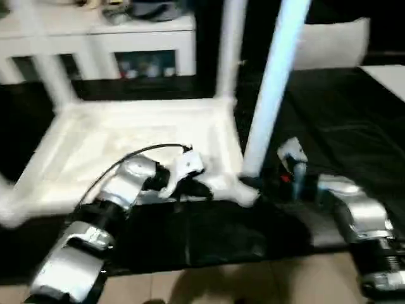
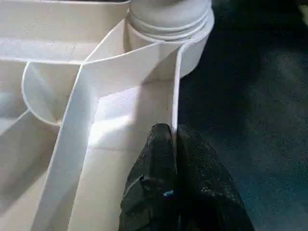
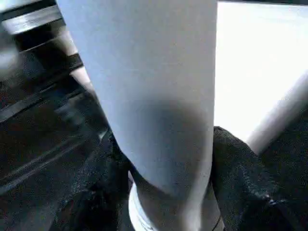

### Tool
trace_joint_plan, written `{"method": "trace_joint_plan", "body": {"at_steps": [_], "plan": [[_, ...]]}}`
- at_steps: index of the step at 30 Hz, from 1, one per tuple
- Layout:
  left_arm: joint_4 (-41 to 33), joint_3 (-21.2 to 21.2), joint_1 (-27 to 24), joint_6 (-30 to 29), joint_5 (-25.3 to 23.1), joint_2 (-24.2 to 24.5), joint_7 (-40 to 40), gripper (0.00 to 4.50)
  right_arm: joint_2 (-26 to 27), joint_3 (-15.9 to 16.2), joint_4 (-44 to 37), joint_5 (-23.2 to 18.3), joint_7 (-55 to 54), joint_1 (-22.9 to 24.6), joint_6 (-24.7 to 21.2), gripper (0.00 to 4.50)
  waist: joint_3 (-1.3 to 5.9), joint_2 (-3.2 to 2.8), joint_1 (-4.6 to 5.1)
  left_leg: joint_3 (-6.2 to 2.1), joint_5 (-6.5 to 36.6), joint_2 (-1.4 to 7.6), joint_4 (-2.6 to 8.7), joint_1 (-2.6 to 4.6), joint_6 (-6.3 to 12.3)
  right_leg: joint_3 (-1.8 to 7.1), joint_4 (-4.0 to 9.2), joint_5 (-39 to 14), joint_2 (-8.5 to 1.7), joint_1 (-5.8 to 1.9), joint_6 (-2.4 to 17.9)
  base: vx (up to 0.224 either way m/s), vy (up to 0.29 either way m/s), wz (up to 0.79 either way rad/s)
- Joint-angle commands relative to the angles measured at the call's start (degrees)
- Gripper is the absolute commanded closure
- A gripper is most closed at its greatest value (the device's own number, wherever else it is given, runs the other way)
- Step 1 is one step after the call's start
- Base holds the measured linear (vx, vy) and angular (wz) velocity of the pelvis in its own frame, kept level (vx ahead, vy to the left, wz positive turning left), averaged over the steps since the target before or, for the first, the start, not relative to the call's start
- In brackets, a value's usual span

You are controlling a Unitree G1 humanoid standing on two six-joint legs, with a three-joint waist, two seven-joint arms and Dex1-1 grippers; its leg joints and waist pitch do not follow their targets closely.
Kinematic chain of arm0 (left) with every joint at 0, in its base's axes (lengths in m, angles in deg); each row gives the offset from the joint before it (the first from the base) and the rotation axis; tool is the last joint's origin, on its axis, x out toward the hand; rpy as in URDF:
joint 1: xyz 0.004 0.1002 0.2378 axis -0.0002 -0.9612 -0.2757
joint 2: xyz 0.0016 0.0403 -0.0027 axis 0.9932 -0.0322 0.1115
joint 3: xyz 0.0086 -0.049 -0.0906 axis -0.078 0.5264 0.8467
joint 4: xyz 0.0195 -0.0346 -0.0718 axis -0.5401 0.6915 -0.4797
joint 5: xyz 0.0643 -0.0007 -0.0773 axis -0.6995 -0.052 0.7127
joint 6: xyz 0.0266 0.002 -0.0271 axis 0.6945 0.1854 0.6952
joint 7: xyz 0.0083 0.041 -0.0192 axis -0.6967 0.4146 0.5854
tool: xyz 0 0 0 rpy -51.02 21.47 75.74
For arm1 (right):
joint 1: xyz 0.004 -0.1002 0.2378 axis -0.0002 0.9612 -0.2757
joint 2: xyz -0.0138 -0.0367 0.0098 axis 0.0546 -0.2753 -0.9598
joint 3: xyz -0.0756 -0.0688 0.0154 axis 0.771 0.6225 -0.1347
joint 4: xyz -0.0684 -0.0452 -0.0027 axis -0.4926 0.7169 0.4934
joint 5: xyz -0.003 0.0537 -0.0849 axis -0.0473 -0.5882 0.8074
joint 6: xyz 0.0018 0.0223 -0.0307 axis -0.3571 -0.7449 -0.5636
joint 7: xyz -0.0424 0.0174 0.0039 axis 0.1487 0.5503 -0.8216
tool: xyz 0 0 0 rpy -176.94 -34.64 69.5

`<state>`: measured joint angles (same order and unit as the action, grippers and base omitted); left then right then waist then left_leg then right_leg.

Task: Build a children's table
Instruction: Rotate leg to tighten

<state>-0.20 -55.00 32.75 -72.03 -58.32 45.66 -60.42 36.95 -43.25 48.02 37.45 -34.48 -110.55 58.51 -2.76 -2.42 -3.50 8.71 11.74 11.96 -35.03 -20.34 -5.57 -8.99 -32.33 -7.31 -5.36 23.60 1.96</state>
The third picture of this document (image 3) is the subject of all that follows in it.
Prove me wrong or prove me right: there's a white plastic table top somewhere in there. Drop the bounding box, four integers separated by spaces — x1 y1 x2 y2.
127 0 308 231

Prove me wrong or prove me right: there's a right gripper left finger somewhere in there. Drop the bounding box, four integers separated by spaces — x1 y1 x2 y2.
67 133 135 231

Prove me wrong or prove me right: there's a white plastic table leg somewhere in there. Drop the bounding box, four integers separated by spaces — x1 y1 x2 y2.
56 0 218 231

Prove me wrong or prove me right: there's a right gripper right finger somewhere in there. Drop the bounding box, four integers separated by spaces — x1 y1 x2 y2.
211 126 308 231

